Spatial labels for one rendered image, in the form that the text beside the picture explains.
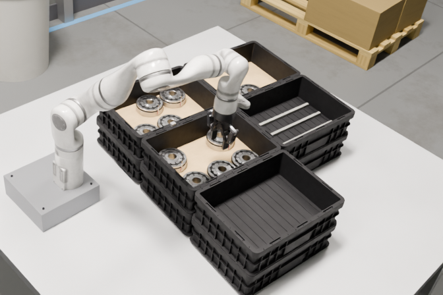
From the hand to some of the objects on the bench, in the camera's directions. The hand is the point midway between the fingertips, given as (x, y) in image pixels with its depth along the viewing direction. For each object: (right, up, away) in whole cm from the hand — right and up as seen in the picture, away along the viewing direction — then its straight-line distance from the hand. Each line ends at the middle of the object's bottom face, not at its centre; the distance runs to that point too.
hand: (219, 140), depth 205 cm
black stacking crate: (+14, -35, +2) cm, 38 cm away
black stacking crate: (-24, -2, +35) cm, 43 cm away
